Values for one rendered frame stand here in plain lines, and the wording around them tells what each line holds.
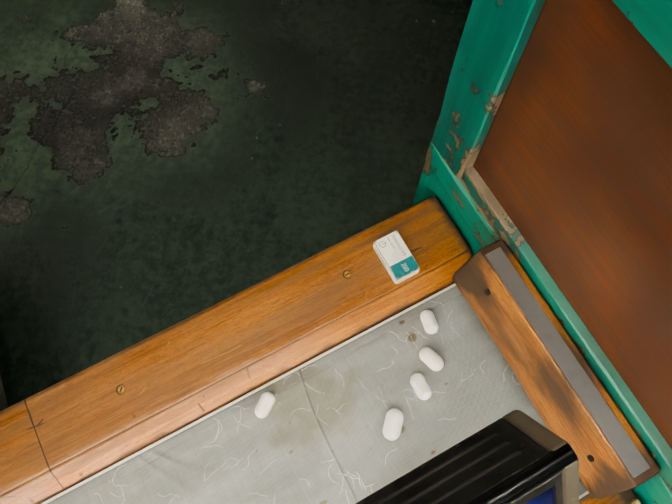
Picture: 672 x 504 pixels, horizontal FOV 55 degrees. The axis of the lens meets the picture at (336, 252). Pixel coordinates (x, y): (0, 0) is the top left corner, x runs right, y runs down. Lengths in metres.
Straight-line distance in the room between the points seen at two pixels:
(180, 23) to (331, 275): 1.39
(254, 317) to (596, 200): 0.43
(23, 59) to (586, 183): 1.79
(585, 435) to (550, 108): 0.36
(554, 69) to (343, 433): 0.48
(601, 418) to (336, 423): 0.30
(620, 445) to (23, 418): 0.68
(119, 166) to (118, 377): 1.09
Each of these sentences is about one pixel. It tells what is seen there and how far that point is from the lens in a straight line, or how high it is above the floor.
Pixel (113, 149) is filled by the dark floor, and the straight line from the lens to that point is 1.90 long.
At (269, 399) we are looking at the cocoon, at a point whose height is 0.76.
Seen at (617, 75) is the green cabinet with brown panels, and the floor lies 1.16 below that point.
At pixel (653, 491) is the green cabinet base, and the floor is 0.81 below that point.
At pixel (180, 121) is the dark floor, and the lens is 1.90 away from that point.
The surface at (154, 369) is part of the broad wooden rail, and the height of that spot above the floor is 0.76.
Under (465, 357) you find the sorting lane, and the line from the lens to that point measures 0.85.
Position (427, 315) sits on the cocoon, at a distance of 0.84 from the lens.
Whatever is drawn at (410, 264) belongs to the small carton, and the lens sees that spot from 0.83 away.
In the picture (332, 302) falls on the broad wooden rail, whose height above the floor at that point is 0.76.
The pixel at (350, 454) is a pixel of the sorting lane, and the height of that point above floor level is 0.74.
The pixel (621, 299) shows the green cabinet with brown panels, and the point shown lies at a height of 0.97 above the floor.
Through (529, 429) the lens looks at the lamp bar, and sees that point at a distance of 0.50.
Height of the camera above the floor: 1.56
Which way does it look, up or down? 69 degrees down
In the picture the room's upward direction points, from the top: 2 degrees clockwise
